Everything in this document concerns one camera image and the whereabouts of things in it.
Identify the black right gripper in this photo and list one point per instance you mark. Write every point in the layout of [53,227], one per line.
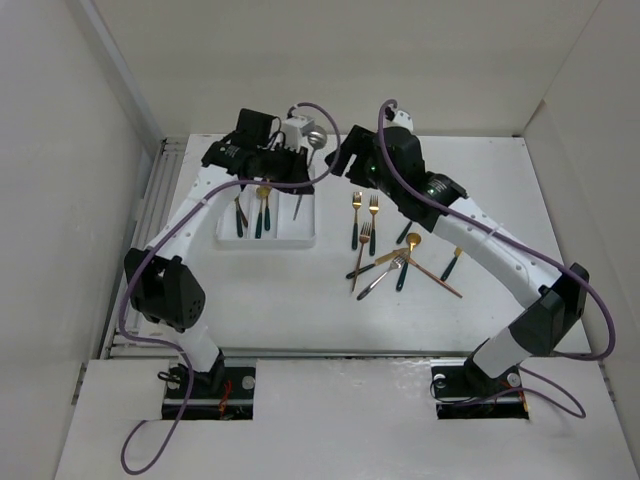
[360,141]

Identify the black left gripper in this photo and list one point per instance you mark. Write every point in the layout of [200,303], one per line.
[298,165]

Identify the gold spoon green handle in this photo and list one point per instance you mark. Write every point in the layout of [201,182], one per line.
[267,215]
[261,192]
[413,239]

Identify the silver spoon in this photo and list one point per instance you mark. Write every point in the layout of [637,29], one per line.
[317,140]

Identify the gold knife green handle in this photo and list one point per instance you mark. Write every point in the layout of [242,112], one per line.
[402,236]
[451,265]
[379,261]

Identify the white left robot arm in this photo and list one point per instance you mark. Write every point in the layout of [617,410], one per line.
[262,150]

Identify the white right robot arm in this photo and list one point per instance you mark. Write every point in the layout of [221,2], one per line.
[553,302]

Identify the white cutlery tray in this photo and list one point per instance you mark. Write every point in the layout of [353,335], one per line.
[293,223]

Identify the copper fork in tray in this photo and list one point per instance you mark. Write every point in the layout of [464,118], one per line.
[242,215]

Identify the gold fork in tray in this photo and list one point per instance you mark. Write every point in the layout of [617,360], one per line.
[239,220]

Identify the silver fork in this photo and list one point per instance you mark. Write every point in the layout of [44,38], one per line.
[395,264]

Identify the copper knife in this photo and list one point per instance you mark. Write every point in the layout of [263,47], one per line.
[436,279]

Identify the gold fork green handle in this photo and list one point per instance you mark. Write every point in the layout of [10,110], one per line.
[356,204]
[373,210]

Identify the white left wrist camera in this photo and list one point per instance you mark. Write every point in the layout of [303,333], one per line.
[295,128]

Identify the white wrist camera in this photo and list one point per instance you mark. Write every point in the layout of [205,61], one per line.
[397,117]
[295,128]

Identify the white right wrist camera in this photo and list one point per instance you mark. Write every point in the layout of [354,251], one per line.
[397,117]

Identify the aluminium rail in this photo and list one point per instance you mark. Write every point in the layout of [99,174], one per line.
[149,216]

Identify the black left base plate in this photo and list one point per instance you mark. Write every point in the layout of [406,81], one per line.
[228,399]

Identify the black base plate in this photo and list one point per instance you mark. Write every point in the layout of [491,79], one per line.
[457,398]
[228,399]

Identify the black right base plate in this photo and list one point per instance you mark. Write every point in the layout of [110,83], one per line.
[457,398]

